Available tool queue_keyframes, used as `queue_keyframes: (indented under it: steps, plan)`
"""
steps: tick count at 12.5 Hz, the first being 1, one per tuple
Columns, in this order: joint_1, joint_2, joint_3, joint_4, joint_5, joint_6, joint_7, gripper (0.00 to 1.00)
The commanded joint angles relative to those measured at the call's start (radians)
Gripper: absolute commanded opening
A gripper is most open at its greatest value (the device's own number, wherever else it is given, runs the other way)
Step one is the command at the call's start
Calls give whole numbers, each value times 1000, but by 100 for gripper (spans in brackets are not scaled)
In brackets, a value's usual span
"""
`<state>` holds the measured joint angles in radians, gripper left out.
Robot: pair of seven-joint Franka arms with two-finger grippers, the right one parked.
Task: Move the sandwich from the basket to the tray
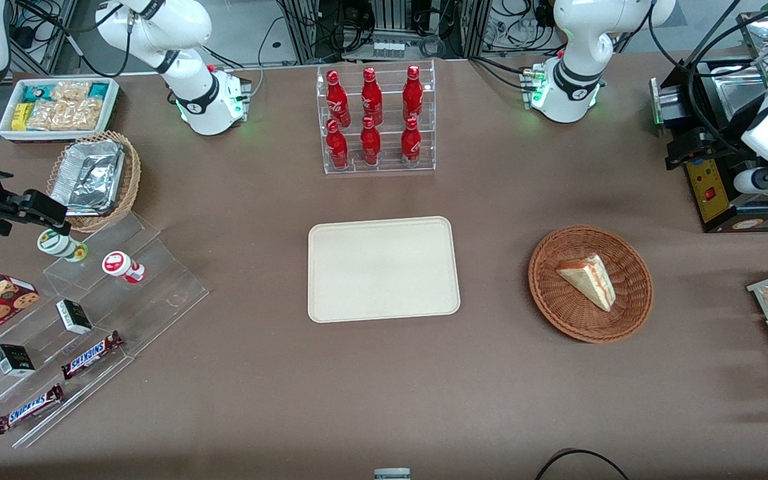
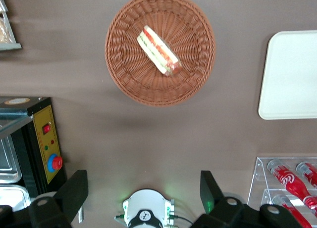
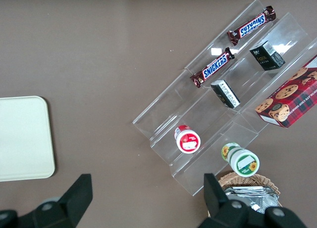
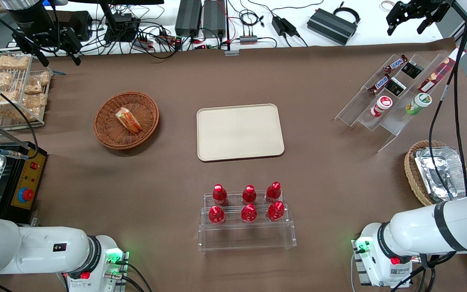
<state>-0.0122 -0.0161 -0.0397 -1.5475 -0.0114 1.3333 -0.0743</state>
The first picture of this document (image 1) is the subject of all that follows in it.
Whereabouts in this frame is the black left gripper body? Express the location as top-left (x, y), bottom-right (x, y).
top-left (691, 129), bottom-right (756, 169)

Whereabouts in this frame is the triangle sandwich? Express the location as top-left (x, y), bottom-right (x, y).
top-left (555, 253), bottom-right (617, 313)

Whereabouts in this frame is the tan wicker basket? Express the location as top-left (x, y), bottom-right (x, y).
top-left (47, 130), bottom-right (142, 233)

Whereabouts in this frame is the round brown wicker basket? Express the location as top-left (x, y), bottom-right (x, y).
top-left (528, 225), bottom-right (655, 344)

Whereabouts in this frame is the beige plastic tray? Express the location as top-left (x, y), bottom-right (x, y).
top-left (307, 215), bottom-right (461, 324)

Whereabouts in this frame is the green sunflower yogurt cup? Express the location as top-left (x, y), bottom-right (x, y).
top-left (37, 227), bottom-right (89, 263)

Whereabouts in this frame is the black appliance with yellow panel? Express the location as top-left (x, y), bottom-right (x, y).
top-left (649, 56), bottom-right (768, 235)

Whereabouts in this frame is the silver foil packet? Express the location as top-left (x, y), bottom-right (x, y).
top-left (50, 139), bottom-right (125, 217)

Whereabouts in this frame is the white rectangular snack bin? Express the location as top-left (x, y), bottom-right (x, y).
top-left (0, 77), bottom-right (121, 143)

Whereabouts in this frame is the red yogurt cup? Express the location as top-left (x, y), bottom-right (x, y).
top-left (101, 251), bottom-right (146, 285)

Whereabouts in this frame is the clear rice cracker bag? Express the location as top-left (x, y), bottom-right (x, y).
top-left (27, 98), bottom-right (103, 131)
top-left (50, 81), bottom-right (92, 103)

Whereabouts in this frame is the small black box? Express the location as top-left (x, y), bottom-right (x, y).
top-left (55, 299), bottom-right (94, 335)
top-left (0, 343), bottom-right (36, 378)

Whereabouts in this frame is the clear acrylic step shelf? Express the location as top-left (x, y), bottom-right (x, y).
top-left (0, 211), bottom-right (211, 449)

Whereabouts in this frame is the brown Snickers bar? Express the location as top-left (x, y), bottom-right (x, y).
top-left (61, 331), bottom-right (125, 381)
top-left (0, 383), bottom-right (65, 435)

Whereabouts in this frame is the red cola bottle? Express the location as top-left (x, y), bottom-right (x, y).
top-left (402, 64), bottom-right (425, 123)
top-left (325, 118), bottom-right (350, 170)
top-left (361, 66), bottom-right (384, 127)
top-left (325, 69), bottom-right (352, 128)
top-left (400, 116), bottom-right (423, 168)
top-left (359, 115), bottom-right (383, 167)

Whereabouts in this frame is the clear acrylic bottle rack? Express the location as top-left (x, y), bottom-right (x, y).
top-left (315, 59), bottom-right (437, 176)

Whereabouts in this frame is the white power strip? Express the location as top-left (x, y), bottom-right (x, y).
top-left (373, 41), bottom-right (413, 60)

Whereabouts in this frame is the aluminium frame rack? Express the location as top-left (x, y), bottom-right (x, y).
top-left (276, 0), bottom-right (493, 62)

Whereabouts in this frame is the black cable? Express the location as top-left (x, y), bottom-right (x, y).
top-left (533, 448), bottom-right (632, 480)

